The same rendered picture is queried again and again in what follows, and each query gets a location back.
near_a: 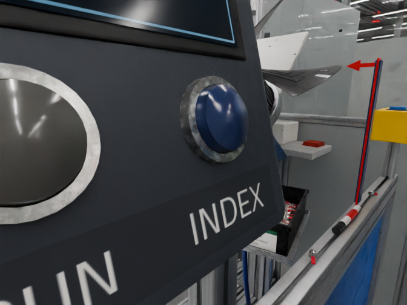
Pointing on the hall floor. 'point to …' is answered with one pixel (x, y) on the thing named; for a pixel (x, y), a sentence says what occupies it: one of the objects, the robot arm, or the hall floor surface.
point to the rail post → (380, 253)
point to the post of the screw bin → (265, 276)
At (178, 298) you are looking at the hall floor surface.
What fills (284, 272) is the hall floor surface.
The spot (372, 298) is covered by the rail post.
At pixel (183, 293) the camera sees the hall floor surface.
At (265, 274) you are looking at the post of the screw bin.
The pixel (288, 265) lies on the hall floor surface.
